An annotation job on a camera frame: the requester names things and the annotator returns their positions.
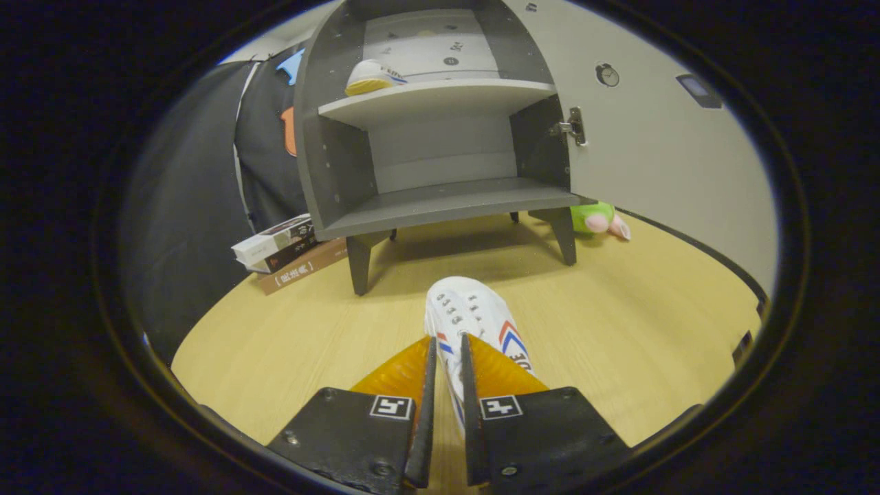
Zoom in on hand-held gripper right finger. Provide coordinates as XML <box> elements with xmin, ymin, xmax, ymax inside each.
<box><xmin>459</xmin><ymin>333</ymin><xmax>630</xmax><ymax>487</ymax></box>

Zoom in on white shoe yellow sole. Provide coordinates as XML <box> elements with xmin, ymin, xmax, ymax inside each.
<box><xmin>345</xmin><ymin>59</ymin><xmax>408</xmax><ymax>97</ymax></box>

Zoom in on brown book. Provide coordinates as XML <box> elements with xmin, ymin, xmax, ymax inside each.
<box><xmin>258</xmin><ymin>237</ymin><xmax>349</xmax><ymax>296</ymax></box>

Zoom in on grey shoe cabinet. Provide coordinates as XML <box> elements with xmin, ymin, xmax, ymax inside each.
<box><xmin>294</xmin><ymin>0</ymin><xmax>585</xmax><ymax>296</ymax></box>

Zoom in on green pink plush toy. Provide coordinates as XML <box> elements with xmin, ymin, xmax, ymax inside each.
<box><xmin>571</xmin><ymin>201</ymin><xmax>631</xmax><ymax>241</ymax></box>

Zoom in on dark book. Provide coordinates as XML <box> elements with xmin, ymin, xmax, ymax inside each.
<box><xmin>247</xmin><ymin>234</ymin><xmax>320</xmax><ymax>274</ymax></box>

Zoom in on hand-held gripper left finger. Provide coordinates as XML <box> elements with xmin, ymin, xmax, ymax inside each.
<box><xmin>267</xmin><ymin>335</ymin><xmax>439</xmax><ymax>490</ymax></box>

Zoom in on black backdrop cloth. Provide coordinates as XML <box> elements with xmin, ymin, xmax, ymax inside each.
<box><xmin>127</xmin><ymin>45</ymin><xmax>310</xmax><ymax>365</ymax></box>

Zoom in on white shoe red blue stripes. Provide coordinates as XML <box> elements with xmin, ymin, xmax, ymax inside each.
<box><xmin>424</xmin><ymin>276</ymin><xmax>536</xmax><ymax>441</ymax></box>

